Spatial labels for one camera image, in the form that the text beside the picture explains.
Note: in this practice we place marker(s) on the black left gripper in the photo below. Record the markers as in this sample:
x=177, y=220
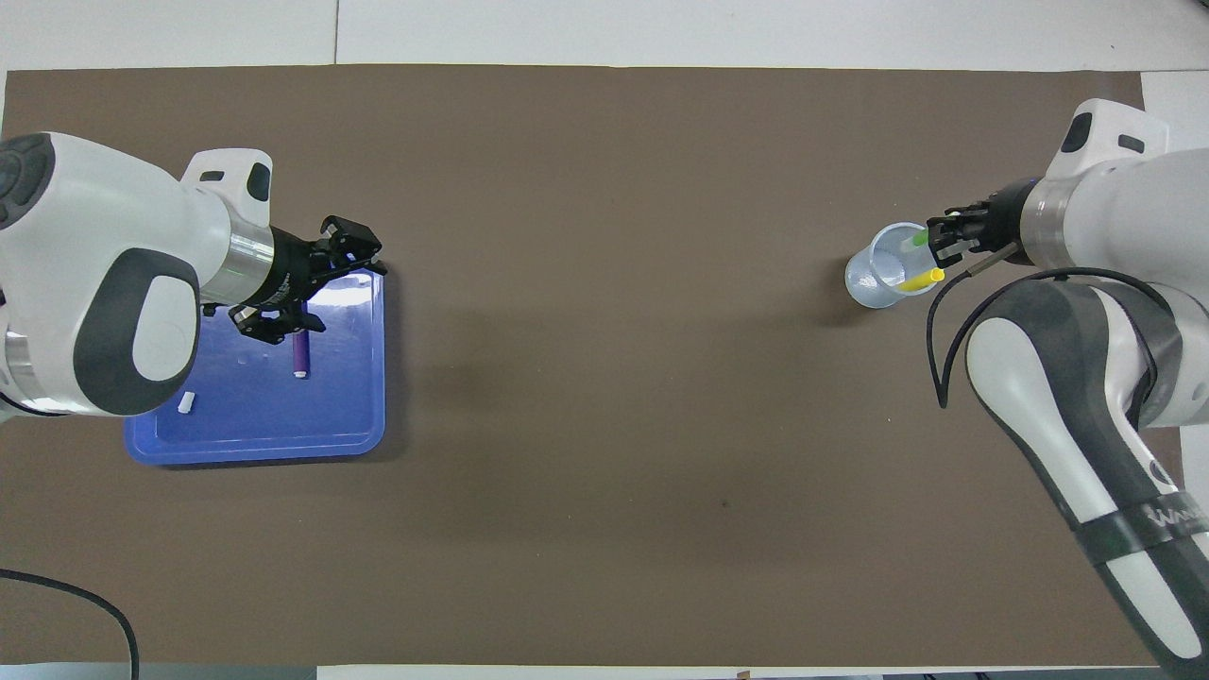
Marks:
x=293, y=269

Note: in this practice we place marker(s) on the blue plastic tray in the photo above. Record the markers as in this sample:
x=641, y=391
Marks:
x=283, y=425

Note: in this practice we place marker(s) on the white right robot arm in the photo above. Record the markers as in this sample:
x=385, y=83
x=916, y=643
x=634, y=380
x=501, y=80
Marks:
x=1133, y=217

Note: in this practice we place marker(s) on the yellow marker pen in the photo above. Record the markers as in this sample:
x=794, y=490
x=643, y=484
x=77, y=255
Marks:
x=926, y=278

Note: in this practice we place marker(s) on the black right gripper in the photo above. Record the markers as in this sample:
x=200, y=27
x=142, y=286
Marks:
x=1006, y=222

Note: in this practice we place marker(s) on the green marker pen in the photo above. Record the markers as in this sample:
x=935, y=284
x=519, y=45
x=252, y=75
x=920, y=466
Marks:
x=918, y=240

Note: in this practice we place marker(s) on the purple marker pen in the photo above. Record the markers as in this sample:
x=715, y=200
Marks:
x=300, y=359

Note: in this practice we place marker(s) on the brown table mat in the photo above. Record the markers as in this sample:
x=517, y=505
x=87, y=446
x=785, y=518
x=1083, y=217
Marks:
x=604, y=519

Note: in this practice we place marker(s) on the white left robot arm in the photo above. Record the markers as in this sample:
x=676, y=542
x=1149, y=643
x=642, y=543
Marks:
x=94, y=236

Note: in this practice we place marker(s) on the translucent plastic cup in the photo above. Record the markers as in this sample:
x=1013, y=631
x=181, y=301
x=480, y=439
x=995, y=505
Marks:
x=869, y=283

